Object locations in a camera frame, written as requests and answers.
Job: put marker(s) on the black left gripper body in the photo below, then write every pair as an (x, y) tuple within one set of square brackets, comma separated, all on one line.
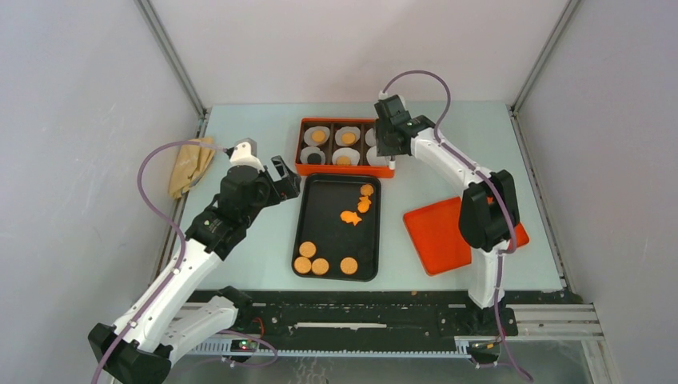
[(264, 195)]

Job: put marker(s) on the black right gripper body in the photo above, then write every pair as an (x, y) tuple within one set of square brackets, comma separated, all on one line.
[(383, 148)]

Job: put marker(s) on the black sandwich cookie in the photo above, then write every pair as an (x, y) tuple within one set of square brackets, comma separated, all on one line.
[(315, 158)]

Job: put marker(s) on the round orange biscuit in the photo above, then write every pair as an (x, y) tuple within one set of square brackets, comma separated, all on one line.
[(319, 266), (318, 137), (302, 265), (307, 249), (349, 266), (348, 138)]

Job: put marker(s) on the round orange swirl cookie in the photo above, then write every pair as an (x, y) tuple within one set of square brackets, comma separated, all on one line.
[(343, 161), (366, 190)]

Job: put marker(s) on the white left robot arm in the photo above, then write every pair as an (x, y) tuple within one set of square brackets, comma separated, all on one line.
[(144, 344)]

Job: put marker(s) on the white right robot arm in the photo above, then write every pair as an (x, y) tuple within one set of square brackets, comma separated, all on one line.
[(489, 211)]

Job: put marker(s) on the white paper cup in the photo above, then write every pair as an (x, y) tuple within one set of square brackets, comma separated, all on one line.
[(374, 159), (342, 129), (306, 136), (370, 137), (308, 150), (349, 152)]

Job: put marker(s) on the orange cookie box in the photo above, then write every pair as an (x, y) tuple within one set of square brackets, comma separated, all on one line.
[(330, 147)]

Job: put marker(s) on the beige cloth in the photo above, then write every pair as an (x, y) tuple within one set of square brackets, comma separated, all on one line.
[(191, 165)]

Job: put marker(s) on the black cookie tray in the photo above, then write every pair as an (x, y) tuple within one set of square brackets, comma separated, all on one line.
[(324, 197)]

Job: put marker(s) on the orange fish cookie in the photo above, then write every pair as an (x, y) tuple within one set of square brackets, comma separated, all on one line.
[(364, 204), (350, 217)]

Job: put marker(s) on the orange box lid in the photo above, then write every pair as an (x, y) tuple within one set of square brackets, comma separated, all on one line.
[(434, 232)]

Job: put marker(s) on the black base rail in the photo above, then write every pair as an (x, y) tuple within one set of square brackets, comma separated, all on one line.
[(419, 324)]

